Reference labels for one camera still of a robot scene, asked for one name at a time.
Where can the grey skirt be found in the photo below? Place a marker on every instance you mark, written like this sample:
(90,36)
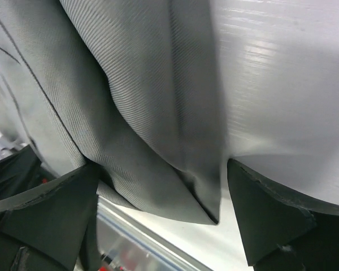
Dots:
(129,85)

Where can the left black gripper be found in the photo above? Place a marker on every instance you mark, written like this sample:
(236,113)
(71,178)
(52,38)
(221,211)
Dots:
(20,172)

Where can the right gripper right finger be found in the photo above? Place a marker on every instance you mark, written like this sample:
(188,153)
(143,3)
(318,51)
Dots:
(281,228)

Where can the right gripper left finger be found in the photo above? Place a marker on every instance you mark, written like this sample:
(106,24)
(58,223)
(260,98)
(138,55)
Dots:
(52,226)

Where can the aluminium frame rail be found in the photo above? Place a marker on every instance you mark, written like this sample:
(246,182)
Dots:
(125,244)

